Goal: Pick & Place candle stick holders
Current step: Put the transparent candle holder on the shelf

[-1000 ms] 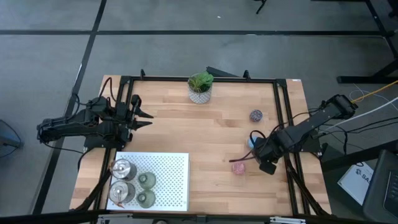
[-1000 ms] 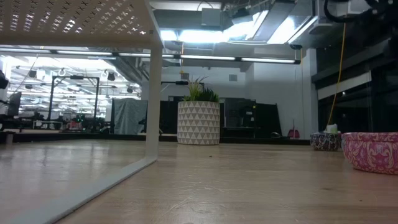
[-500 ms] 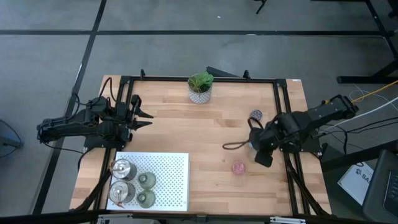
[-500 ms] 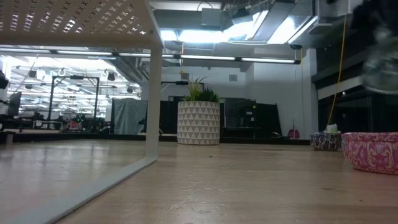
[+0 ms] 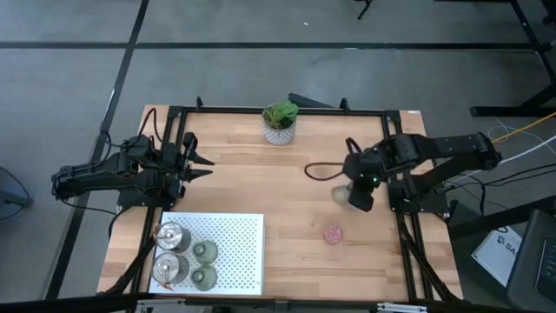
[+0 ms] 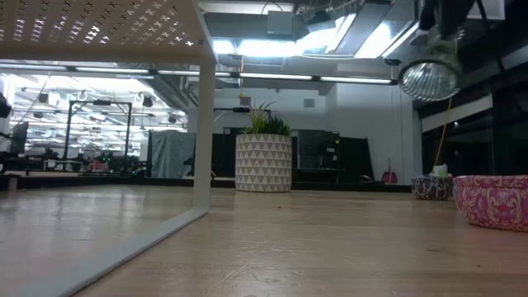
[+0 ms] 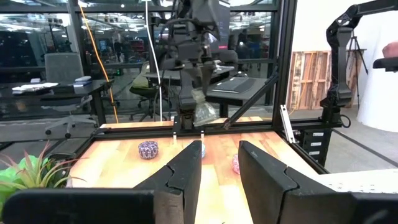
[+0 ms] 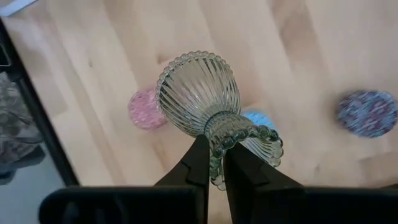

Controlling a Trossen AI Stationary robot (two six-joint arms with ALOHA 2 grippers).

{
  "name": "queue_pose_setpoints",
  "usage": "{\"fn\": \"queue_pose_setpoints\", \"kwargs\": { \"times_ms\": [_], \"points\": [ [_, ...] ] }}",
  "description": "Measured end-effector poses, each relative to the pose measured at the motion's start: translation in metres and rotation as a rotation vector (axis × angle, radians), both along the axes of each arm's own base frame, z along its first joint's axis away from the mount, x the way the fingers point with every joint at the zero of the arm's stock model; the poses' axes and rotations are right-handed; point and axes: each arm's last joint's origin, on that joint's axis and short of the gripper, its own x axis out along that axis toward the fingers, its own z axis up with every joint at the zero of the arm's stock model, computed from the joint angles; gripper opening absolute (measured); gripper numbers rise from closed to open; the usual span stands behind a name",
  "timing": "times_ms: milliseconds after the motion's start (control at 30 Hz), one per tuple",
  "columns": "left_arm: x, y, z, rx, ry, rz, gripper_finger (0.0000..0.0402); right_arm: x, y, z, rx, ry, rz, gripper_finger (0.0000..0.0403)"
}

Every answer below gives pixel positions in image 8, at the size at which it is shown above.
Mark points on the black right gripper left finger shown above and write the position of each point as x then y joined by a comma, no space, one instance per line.
196,165

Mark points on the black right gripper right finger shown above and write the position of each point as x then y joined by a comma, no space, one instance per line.
245,171

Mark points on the blue patterned round tin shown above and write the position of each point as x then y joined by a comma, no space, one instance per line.
258,118

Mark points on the green ribbed glass candle holder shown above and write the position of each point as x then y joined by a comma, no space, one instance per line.
199,93

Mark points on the pink patterned round tin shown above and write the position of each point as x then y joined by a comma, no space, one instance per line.
141,109

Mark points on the purple patterned round tin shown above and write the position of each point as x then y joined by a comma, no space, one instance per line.
367,113

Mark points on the black aluminium table frame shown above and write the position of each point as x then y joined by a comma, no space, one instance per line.
40,118

